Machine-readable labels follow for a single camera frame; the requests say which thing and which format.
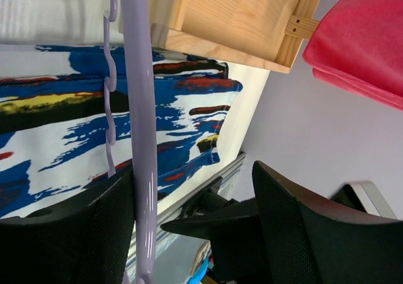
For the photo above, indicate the wooden clothes rack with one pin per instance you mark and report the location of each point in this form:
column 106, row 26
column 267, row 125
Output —
column 266, row 34

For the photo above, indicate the aluminium mounting rail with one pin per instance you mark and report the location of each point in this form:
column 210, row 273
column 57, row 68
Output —
column 207, row 177

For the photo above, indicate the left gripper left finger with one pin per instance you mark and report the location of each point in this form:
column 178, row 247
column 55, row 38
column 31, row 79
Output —
column 83, row 239

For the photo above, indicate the blue patterned trousers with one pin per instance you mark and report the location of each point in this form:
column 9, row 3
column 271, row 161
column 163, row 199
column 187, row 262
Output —
column 53, row 121

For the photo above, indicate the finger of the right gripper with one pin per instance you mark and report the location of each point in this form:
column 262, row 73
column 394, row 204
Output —
column 235, row 239

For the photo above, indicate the pink cloth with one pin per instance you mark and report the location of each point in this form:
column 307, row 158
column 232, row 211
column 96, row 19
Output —
column 357, row 47

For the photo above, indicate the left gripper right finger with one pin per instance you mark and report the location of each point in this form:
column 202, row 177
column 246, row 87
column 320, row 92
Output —
column 312, row 239

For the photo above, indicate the lilac clothes hanger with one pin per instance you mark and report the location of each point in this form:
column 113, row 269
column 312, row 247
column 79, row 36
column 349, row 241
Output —
column 140, row 83

